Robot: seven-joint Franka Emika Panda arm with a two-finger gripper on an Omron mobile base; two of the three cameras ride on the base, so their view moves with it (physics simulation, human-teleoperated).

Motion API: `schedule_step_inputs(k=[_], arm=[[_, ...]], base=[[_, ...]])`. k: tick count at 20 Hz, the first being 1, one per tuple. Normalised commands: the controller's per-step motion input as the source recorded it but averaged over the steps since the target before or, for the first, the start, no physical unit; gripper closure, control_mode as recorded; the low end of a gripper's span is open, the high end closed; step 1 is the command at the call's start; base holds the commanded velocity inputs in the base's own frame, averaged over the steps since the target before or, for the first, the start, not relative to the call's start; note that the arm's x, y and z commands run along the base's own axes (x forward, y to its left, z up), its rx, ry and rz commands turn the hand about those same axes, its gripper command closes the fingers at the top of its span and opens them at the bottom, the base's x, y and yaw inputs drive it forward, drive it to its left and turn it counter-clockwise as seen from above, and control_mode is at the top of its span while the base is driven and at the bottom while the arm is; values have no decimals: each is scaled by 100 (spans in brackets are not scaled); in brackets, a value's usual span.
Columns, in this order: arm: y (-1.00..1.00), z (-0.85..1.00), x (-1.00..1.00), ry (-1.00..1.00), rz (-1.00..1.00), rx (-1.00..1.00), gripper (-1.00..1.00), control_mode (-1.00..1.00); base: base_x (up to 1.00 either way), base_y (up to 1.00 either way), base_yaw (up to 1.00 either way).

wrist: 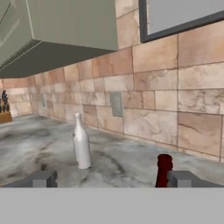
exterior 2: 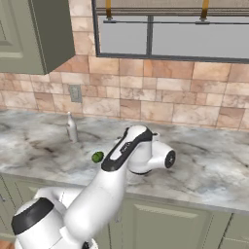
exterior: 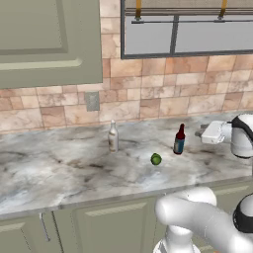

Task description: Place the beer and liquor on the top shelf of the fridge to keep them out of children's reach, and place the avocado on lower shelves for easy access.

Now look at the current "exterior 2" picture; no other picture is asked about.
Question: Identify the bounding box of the grey glass bottle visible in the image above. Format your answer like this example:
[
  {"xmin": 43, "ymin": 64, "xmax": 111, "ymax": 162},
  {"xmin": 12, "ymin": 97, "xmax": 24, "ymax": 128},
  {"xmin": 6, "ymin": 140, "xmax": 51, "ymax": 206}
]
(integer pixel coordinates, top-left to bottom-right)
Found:
[{"xmin": 65, "ymin": 111, "xmax": 79, "ymax": 144}]

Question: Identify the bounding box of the green avocado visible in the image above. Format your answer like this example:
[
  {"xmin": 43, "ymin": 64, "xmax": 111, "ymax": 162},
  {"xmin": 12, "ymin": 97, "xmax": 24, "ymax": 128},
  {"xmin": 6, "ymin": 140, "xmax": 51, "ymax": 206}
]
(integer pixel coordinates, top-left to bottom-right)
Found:
[{"xmin": 91, "ymin": 151, "xmax": 105, "ymax": 163}]

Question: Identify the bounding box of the green wall cupboard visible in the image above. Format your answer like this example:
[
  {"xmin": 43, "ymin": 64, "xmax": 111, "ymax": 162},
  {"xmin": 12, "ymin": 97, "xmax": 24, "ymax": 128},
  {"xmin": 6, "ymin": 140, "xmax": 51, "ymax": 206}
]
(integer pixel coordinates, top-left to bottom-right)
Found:
[{"xmin": 0, "ymin": 0, "xmax": 77, "ymax": 76}]

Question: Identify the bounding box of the grey wall socket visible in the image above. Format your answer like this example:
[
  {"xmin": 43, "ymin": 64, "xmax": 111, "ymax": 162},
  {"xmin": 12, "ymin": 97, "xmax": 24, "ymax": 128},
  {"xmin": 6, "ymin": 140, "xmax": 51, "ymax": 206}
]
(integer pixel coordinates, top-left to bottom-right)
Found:
[{"xmin": 68, "ymin": 84, "xmax": 83, "ymax": 104}]

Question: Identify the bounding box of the green base cupboard door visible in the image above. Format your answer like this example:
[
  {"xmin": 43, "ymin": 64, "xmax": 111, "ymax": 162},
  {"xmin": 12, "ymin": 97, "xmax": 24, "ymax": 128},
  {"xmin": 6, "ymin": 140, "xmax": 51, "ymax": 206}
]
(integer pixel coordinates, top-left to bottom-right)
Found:
[
  {"xmin": 0, "ymin": 173, "xmax": 50, "ymax": 236},
  {"xmin": 217, "ymin": 212, "xmax": 249, "ymax": 249},
  {"xmin": 120, "ymin": 197, "xmax": 233, "ymax": 249}
]

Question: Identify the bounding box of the dark framed window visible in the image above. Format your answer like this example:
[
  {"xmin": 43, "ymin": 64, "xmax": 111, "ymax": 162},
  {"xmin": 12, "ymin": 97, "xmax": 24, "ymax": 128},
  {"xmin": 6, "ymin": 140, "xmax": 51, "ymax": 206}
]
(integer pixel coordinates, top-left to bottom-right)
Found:
[{"xmin": 91, "ymin": 0, "xmax": 249, "ymax": 64}]

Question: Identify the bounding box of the beige window blind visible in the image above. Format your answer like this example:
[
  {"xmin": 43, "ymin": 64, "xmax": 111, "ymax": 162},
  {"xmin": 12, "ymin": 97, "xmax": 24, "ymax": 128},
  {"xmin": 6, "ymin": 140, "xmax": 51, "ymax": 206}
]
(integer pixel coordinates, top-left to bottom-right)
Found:
[{"xmin": 95, "ymin": 0, "xmax": 249, "ymax": 18}]

